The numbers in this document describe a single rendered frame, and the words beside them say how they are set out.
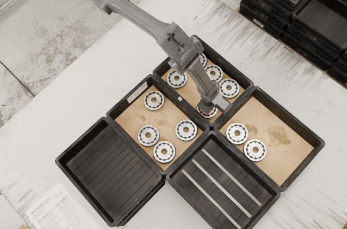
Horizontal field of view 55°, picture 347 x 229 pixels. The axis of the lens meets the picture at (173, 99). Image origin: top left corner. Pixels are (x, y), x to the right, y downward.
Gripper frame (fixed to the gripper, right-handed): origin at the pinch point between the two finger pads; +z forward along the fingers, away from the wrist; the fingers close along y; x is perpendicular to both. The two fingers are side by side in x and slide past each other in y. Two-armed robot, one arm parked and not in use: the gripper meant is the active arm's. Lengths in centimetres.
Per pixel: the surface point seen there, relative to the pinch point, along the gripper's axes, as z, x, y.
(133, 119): 5.6, 25.4, -25.4
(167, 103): 5.2, 17.3, -9.1
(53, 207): 19, 32, -82
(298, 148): 2.4, -44.8, 9.9
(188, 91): 4.9, 13.2, 2.5
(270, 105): -1.6, -23.2, 18.0
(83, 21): 93, 141, 27
